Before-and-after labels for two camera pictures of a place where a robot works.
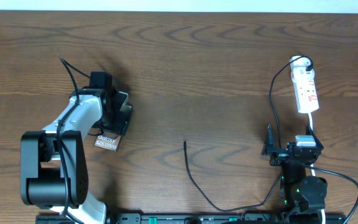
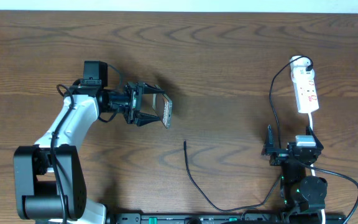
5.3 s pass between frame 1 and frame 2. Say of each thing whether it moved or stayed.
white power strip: stayed
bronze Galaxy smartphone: moved
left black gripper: moved
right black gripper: stayed
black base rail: stayed
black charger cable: stayed
